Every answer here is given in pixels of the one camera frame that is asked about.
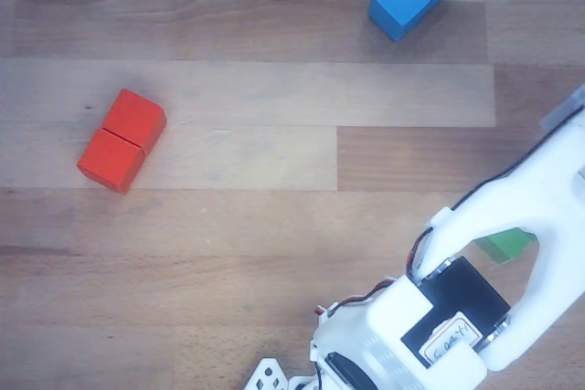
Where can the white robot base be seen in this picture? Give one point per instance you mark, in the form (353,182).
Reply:
(267,376)

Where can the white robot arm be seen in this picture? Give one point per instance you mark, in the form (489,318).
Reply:
(525,198)

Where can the long red block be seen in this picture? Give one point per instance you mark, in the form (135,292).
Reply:
(121,143)

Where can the long green block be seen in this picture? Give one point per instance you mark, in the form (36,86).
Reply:
(505,246)

